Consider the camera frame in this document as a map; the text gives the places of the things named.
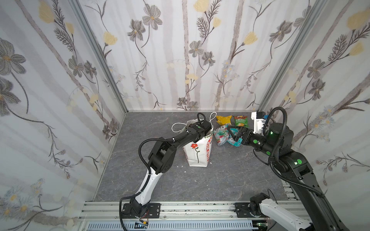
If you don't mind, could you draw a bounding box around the left corner aluminium post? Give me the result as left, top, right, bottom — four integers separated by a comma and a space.
68, 0, 129, 114

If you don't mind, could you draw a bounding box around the small green circuit board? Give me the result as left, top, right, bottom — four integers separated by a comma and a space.
134, 221, 148, 229

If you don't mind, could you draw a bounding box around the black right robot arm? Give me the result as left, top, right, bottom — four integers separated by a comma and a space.
227, 123, 348, 231

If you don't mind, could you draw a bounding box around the white teal candy packet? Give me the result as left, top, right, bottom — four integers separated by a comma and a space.
213, 125, 229, 146

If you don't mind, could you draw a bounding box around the white paper bag red flower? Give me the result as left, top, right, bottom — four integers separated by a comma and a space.
171, 112, 217, 167

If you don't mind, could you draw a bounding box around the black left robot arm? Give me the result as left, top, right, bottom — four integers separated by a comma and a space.
130, 119, 213, 217

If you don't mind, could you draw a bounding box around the white slotted cable duct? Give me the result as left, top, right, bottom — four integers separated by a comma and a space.
86, 220, 259, 231

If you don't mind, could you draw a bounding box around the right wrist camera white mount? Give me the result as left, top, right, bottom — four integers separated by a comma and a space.
251, 112, 267, 135

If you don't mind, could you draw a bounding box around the yellow snack packet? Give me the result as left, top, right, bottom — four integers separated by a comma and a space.
216, 116, 232, 126

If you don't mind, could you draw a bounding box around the green snack packet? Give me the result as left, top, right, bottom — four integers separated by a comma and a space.
234, 116, 249, 128

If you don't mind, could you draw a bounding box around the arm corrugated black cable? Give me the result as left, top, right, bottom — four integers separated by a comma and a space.
118, 112, 207, 231
262, 106, 325, 198

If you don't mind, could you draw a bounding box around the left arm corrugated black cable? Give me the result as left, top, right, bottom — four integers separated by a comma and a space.
118, 112, 207, 231

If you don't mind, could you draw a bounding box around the teal white snack packet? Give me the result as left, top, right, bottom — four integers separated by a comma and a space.
227, 127, 242, 147

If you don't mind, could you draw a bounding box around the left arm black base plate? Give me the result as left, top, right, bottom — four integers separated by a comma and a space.
120, 203, 161, 219

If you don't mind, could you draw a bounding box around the corner aluminium post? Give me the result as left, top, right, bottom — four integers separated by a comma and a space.
257, 0, 328, 111
68, 0, 129, 114

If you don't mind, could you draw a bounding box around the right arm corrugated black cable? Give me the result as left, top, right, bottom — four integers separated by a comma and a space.
262, 106, 325, 198

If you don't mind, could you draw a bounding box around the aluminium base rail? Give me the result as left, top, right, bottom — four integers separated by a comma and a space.
77, 201, 321, 231

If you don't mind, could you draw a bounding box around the right corner aluminium post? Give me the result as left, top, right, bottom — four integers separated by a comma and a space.
257, 0, 328, 111

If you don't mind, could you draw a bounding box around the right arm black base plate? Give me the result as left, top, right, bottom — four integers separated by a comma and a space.
234, 202, 267, 218

